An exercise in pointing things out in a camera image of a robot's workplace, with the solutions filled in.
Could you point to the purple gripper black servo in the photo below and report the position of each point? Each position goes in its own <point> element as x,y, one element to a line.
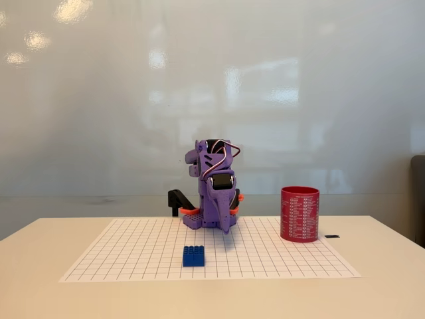
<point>220,203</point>

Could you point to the blue toy brick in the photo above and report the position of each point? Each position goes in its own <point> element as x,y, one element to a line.
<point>193,256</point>

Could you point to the purple robot arm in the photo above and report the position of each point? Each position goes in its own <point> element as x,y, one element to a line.
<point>207,206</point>

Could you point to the red cup with white print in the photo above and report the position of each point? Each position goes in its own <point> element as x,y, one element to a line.
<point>299,216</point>

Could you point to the black clamp with orange knob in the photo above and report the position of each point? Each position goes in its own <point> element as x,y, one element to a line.
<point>239,198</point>

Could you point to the black clamp with orange pad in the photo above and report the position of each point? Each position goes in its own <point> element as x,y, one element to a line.
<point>177,199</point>

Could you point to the white grid paper sheet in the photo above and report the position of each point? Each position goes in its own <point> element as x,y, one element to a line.
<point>265,259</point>

